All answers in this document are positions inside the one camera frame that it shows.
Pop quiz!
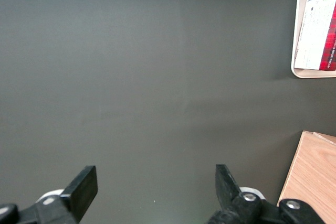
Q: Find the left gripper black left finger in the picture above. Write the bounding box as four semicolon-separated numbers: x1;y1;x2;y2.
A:
0;165;98;224

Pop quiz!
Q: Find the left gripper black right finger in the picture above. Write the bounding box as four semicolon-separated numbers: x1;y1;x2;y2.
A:
208;164;326;224

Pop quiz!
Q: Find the white rectangular tray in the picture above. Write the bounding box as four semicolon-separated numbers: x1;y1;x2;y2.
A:
290;0;336;79

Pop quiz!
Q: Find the wooden two-drawer cabinet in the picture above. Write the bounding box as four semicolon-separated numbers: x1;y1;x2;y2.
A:
277;130;336;224

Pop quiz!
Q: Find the red tartan shortbread box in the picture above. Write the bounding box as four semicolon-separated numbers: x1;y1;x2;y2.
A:
293;0;336;71

